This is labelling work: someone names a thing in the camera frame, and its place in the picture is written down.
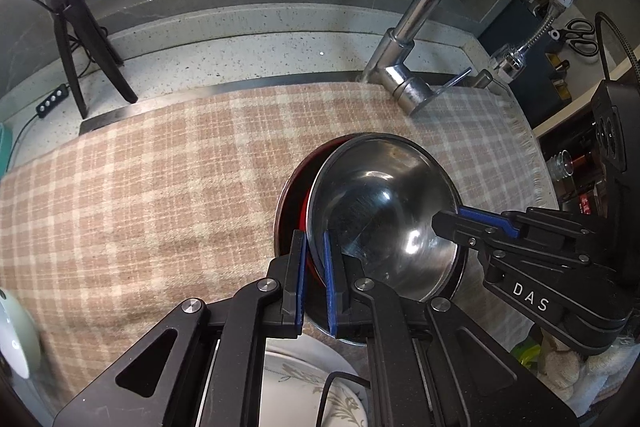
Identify white plate with sprig print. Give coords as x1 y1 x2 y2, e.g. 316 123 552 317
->
262 337 369 427

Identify black flexible cable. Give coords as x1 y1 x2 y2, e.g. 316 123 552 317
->
594 12 640 82

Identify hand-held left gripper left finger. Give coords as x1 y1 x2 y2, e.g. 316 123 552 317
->
45 229 308 427

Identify flexible metal sprayer hose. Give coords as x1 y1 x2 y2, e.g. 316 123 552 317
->
487 0 578 82

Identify white fluffy towel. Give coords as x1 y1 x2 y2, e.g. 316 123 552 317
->
542 334 631 413

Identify stainless steel bowl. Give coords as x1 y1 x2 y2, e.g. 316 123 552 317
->
305 134 461 305

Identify black tripod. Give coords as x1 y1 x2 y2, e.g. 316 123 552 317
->
42 0 139 118

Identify teal plastic object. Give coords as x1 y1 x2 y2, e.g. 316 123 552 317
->
0 122 13 174

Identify black inline remote cable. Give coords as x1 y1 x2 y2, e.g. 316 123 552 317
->
10 83 71 158

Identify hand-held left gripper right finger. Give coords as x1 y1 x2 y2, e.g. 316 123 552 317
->
322 231 581 427

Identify pale round object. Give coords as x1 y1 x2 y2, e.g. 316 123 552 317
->
0 289 42 380

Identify beige plaid cloth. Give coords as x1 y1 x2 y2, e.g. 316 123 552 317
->
0 82 558 408

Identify chrome faucet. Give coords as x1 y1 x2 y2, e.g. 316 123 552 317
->
356 0 578 116

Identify black scissors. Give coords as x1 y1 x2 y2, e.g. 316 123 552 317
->
565 19 601 56

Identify red bowl steel inside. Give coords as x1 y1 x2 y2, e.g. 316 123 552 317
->
273 133 471 348

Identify glass jar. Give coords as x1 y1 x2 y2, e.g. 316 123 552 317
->
547 150 576 180

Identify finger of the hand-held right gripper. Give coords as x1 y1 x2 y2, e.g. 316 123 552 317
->
457 205 606 241
431 213 594 268

